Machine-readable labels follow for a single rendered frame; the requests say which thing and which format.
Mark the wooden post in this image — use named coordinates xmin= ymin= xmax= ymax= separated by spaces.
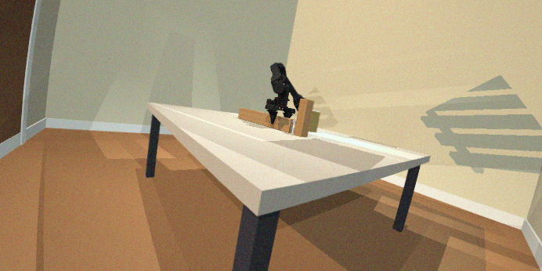
xmin=294 ymin=99 xmax=314 ymax=137

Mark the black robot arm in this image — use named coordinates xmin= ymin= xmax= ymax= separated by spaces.
xmin=266 ymin=63 xmax=305 ymax=111

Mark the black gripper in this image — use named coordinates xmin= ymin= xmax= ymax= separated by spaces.
xmin=265 ymin=96 xmax=295 ymax=125

